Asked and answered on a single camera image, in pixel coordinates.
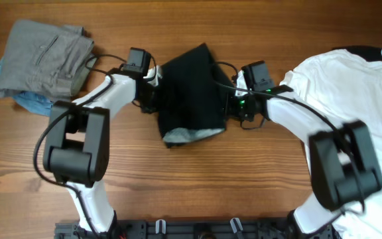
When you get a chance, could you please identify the black shorts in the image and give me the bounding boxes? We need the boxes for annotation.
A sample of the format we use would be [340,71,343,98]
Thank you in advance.
[157,43,231,148]

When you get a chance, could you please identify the folded blue jeans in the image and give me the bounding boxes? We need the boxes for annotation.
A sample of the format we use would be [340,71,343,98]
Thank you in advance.
[0,58,53,117]

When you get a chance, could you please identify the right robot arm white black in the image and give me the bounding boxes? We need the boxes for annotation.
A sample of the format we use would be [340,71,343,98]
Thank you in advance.
[224,86,382,238]

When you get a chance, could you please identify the white t-shirt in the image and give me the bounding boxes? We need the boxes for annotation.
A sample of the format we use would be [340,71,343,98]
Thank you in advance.
[282,50,382,238]

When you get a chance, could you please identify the folded grey trousers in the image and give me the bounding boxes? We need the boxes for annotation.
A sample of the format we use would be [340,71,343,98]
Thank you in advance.
[0,20,94,99]

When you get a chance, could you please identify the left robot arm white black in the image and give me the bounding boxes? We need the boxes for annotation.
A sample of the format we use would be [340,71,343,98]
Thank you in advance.
[34,67,162,238]

